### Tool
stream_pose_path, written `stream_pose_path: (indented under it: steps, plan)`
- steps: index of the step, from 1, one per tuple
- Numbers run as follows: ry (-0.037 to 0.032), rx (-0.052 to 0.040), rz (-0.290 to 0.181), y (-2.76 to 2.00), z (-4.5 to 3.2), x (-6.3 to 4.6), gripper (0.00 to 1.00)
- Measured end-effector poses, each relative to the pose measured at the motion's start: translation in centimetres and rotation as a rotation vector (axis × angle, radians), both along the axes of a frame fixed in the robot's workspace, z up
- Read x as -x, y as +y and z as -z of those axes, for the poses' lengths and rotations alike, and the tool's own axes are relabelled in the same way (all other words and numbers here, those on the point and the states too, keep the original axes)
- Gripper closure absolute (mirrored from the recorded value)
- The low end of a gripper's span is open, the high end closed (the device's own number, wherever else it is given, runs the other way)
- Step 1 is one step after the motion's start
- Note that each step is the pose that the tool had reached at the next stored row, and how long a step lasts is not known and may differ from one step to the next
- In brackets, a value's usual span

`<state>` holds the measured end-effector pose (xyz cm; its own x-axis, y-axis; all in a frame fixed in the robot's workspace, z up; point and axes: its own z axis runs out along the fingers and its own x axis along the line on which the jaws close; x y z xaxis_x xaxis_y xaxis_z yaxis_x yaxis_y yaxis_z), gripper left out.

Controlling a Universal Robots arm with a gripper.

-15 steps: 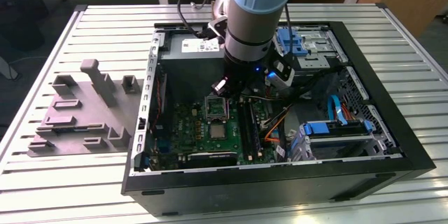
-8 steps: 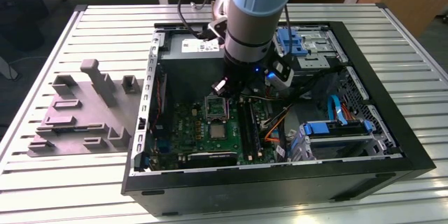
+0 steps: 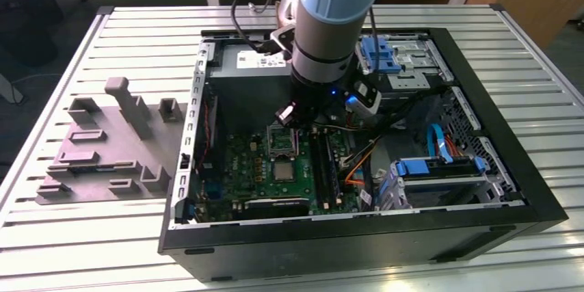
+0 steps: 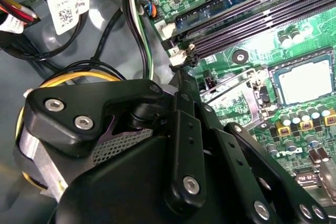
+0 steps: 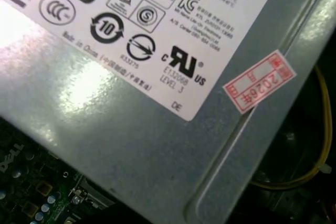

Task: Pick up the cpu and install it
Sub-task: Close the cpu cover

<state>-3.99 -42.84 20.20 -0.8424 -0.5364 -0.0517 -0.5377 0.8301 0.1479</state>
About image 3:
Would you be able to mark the CPU with silver top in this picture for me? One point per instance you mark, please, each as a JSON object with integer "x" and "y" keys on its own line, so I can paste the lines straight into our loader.
{"x": 284, "y": 172}

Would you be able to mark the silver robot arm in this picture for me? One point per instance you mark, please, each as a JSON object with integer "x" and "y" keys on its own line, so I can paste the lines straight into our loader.
{"x": 324, "y": 49}

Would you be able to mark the CPU socket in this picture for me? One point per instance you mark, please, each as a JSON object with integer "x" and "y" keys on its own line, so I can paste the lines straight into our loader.
{"x": 283, "y": 159}

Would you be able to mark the grey power supply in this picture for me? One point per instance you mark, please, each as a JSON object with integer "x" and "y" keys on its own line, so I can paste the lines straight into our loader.
{"x": 245, "y": 100}

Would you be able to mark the RAM stick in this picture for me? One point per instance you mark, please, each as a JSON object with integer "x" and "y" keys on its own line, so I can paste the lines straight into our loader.
{"x": 331, "y": 169}
{"x": 91, "y": 170}

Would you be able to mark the blue plastic drive latch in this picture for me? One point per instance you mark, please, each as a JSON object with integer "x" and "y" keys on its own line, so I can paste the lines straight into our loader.
{"x": 385, "y": 56}

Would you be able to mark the silver disk bay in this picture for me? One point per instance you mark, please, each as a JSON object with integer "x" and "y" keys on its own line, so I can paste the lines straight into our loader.
{"x": 447, "y": 182}
{"x": 411, "y": 83}

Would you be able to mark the green motherboard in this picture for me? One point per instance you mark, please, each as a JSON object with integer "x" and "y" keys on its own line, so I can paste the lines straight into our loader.
{"x": 241, "y": 169}

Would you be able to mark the blue disk carrier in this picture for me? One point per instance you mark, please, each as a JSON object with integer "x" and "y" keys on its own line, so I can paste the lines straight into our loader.
{"x": 412, "y": 168}

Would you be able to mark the black graphics card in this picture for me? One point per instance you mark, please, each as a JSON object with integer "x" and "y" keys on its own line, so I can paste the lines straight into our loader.
{"x": 273, "y": 204}

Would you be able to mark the black PC case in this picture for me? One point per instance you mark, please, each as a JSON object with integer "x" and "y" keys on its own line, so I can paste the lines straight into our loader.
{"x": 319, "y": 254}

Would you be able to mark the grey parts rack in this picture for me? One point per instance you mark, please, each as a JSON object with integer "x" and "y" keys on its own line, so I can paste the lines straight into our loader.
{"x": 119, "y": 155}

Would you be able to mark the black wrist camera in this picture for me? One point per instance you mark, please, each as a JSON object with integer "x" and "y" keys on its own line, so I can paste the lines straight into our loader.
{"x": 287, "y": 116}

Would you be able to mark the grey wrist bracket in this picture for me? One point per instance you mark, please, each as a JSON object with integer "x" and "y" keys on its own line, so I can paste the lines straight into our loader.
{"x": 281, "y": 40}

